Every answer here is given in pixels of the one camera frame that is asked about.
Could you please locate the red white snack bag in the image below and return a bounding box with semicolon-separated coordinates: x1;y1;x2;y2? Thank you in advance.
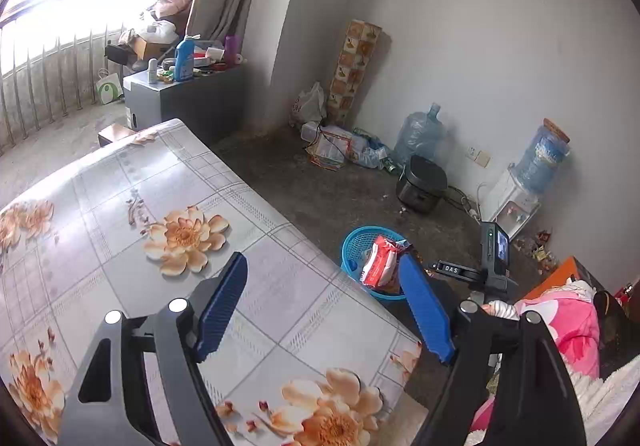
360;235;411;294

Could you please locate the pile of packaging trash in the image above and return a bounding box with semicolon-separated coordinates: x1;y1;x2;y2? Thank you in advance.
300;121;398;173

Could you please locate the right hand in white glove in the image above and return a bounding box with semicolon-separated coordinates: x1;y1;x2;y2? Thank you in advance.
482;300;520;322

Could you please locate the orange box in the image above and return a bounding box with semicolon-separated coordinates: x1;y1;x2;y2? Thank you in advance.
524;256;604;299

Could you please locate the white water dispenser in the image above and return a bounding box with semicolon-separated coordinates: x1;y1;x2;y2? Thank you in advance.
480;163;540;240

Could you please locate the pink clothing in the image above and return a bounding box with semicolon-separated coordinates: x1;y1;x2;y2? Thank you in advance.
470;280;601;434

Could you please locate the blue water jug on dispenser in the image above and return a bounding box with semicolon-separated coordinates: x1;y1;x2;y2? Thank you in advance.
513;118;570;196

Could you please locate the black rice cooker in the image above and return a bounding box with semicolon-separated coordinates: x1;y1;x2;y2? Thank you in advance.
396;154;448;214

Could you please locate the blue plastic mesh basket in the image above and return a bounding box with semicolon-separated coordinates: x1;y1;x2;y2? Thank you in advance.
341;226;406;301

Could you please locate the empty blue water jug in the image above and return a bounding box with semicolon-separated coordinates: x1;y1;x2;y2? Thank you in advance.
393;102;445;166

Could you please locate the floral tablecloth table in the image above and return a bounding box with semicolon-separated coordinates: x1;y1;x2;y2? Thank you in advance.
1;120;424;445

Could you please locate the white plastic bag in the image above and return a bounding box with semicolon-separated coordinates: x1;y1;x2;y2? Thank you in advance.
290;82;326;126

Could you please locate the patterned tall cardboard box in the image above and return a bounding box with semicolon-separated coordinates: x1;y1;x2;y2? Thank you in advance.
326;19;382;125

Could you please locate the grey cabinet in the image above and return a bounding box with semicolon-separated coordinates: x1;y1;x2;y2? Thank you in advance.
124;66;248;145

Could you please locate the purple cup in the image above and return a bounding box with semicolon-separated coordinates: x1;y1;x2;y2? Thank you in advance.
224;34;239;67

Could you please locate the cardboard box on cabinet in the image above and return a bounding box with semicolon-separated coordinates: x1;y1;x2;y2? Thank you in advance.
131;36;171;60

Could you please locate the blue detergent bottle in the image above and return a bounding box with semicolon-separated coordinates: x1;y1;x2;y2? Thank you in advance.
174;36;195;82

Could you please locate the black power cable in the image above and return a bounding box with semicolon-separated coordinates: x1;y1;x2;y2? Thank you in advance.
444;185;478;216

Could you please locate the wall socket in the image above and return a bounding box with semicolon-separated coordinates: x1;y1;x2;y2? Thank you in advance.
465;146;491;168

